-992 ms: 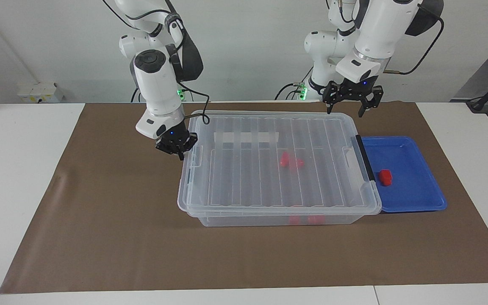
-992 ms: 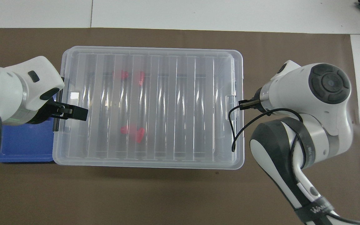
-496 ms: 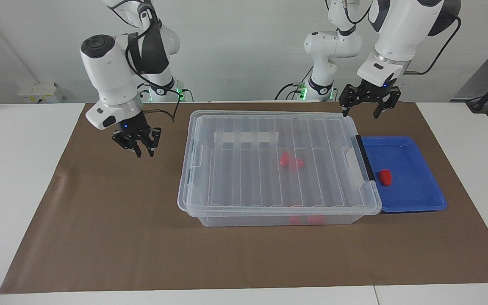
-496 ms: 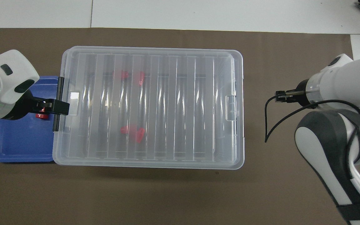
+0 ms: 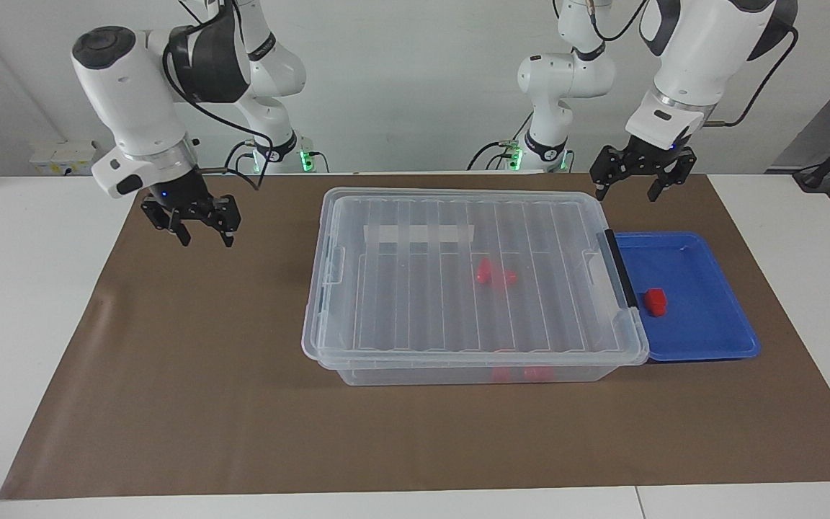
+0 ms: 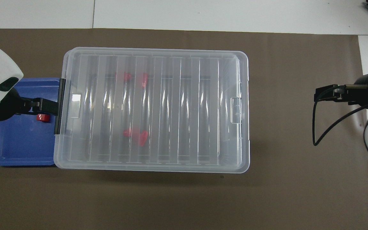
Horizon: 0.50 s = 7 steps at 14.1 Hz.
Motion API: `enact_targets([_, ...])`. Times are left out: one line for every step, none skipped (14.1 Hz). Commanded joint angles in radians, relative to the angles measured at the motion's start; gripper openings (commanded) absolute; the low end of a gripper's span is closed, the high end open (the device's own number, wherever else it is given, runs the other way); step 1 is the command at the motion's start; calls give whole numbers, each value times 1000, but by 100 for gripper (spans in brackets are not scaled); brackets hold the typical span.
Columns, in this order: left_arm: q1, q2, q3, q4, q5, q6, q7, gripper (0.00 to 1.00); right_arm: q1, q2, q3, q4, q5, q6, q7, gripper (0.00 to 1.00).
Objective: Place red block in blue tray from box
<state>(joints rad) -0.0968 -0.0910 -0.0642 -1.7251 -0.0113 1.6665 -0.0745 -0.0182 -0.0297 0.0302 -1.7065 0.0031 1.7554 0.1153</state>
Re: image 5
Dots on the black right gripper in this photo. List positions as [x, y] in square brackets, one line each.
[184, 202]

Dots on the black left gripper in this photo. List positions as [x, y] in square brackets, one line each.
[642, 160]

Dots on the clear plastic ribbed lid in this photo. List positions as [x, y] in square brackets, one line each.
[422, 303]

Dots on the grey black box latch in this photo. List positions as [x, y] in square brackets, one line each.
[617, 267]

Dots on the blue plastic tray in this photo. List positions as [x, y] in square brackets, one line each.
[703, 324]

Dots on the clear plastic storage box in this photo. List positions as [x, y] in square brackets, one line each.
[422, 376]

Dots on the brown table mat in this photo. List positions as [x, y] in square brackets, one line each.
[192, 360]

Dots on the white power strip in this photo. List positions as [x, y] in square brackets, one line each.
[62, 158]

